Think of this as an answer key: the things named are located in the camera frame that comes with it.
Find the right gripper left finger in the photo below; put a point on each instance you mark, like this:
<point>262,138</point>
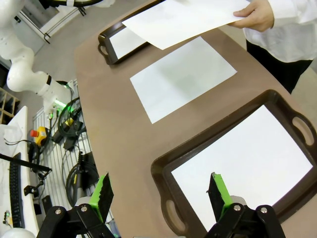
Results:
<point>104,198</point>

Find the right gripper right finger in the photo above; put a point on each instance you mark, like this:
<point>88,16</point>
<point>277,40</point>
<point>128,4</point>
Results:
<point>218,196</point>

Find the white A4 paper pile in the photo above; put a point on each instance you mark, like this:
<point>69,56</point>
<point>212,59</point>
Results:
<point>247,161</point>
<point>126,44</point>

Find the white A4 paper stack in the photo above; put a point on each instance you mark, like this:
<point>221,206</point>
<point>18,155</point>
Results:
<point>180,79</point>

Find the white A4 paper sheet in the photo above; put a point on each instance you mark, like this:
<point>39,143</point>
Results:
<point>185,22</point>

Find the person's left forearm white sleeve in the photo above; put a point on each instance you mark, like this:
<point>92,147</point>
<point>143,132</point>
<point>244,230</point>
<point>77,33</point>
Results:
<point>289,12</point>

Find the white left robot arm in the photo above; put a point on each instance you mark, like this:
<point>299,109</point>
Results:
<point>22,74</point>

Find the person's left hand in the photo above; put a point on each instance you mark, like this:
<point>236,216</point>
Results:
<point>260,17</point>

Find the brown plastic serving tray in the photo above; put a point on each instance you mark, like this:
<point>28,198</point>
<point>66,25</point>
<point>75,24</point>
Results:
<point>218,131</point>
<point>111,58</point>

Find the small black clamp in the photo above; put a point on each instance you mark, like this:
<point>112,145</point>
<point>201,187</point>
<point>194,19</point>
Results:
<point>33,189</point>

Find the black box with yellow label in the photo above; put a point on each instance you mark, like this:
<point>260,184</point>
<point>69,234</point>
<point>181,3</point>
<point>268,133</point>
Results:
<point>71,124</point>

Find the long black rod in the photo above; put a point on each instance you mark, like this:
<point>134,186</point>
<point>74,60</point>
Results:
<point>24,162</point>

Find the black computer keyboard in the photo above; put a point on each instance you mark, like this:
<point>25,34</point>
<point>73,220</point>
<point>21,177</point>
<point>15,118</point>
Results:
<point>16,193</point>

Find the yellow red emergency stop button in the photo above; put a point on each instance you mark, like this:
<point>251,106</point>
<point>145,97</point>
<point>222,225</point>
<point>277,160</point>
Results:
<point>40,135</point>

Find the white computer desk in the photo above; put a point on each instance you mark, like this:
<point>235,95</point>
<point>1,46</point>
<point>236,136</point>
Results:
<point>22,124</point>

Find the wooden compartment shelf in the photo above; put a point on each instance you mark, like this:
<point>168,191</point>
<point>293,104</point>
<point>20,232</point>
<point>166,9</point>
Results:
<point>7,104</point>

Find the person in white shirt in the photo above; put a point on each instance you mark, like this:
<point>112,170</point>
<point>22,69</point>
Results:
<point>297,37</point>

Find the grey metal cabinet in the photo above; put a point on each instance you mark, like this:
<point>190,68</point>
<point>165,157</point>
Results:
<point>37,22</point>

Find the grey slotted base plate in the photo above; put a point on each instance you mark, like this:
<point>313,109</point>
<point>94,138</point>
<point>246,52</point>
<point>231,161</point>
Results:
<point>57,158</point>

